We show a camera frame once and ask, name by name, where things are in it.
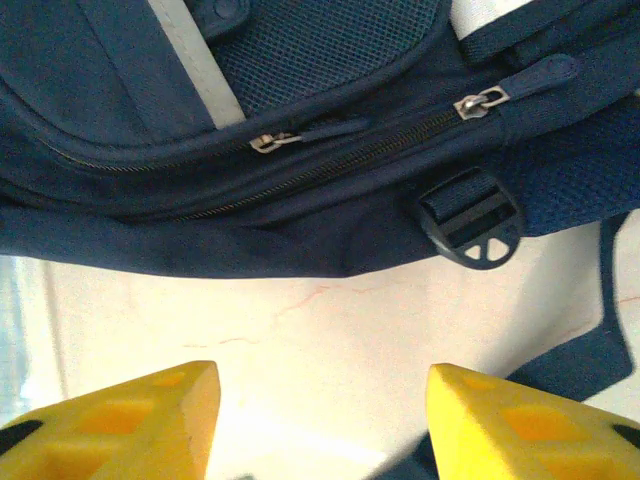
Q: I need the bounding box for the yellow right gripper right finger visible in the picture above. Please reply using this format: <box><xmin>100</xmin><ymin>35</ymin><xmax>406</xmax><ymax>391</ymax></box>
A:
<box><xmin>427</xmin><ymin>363</ymin><xmax>640</xmax><ymax>480</ymax></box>

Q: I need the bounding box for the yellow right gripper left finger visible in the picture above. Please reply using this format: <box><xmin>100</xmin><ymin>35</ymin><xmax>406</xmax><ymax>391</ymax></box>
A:
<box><xmin>0</xmin><ymin>359</ymin><xmax>222</xmax><ymax>480</ymax></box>

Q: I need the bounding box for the navy blue student backpack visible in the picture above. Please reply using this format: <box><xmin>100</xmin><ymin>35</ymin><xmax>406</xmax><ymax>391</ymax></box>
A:
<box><xmin>0</xmin><ymin>0</ymin><xmax>640</xmax><ymax>407</ymax></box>

